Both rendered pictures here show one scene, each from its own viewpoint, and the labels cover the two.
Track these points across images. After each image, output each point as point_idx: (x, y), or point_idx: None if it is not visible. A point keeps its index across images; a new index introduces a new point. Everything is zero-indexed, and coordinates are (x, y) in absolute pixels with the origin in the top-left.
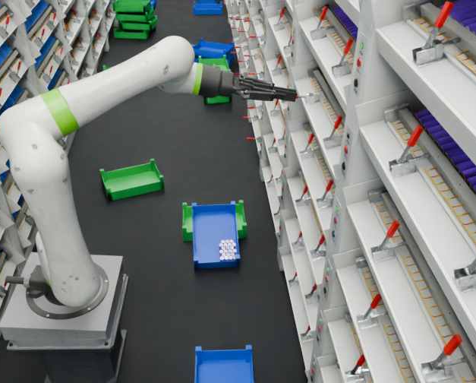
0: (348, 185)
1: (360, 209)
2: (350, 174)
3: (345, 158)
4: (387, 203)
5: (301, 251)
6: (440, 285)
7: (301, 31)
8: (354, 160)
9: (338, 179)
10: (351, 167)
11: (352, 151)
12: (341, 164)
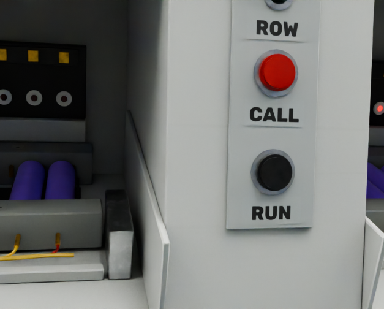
0: (348, 227)
1: None
2: (357, 160)
3: (280, 122)
4: None
5: None
6: None
7: None
8: (369, 76)
9: (202, 303)
10: (365, 118)
11: (345, 43)
12: (205, 205)
